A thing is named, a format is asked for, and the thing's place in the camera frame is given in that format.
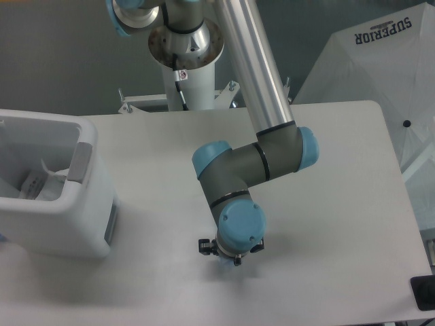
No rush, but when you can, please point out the clear plastic water bottle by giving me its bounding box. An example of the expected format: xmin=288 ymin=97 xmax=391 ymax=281
xmin=217 ymin=257 xmax=234 ymax=267

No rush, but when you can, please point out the white trash can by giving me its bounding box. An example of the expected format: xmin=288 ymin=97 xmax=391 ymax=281
xmin=1 ymin=109 xmax=120 ymax=258

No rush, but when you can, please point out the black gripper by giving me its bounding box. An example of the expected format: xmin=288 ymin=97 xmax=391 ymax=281
xmin=198 ymin=238 xmax=264 ymax=266

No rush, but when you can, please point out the white plastic packaging bag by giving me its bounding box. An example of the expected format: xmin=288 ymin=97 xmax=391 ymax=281
xmin=36 ymin=160 xmax=69 ymax=201

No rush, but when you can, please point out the paper trash in bin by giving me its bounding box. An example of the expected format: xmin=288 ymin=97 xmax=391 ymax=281
xmin=18 ymin=170 xmax=47 ymax=200

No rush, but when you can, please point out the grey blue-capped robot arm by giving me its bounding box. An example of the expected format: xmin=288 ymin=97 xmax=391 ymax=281
xmin=105 ymin=1 xmax=319 ymax=266

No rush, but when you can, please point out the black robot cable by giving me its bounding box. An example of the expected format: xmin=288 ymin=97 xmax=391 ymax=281
xmin=171 ymin=54 xmax=190 ymax=111

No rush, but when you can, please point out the white metal base frame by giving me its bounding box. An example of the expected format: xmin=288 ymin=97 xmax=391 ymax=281
xmin=117 ymin=76 xmax=293 ymax=115

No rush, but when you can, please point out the black device at table corner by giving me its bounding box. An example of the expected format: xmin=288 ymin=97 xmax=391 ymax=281
xmin=410 ymin=275 xmax=434 ymax=311

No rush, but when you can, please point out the white superior umbrella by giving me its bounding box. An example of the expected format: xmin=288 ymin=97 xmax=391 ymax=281
xmin=294 ymin=3 xmax=434 ymax=168

